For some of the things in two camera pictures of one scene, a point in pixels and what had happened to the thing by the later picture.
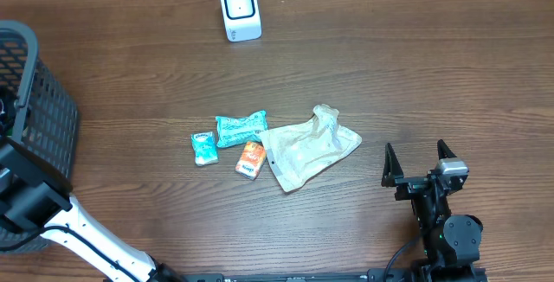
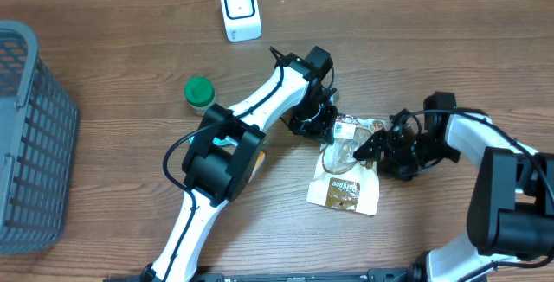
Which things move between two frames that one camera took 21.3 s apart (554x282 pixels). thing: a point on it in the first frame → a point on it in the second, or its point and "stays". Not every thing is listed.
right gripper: [411, 186] → [393, 136]
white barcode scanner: [241, 10] stays
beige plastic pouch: [295, 152] → [340, 181]
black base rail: [375, 274] stays
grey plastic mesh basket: [35, 114] stays
